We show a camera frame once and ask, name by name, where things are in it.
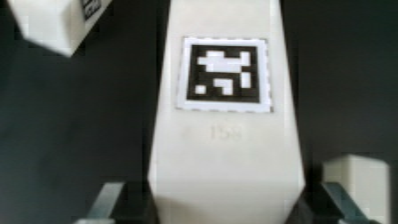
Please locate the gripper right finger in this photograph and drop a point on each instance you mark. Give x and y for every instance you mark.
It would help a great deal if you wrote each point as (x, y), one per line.
(328, 206)

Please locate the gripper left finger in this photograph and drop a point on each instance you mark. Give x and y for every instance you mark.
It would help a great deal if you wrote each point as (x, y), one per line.
(118, 205)

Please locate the white U-shaped obstacle fence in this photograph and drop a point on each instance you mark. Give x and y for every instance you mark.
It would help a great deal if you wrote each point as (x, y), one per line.
(361, 173)

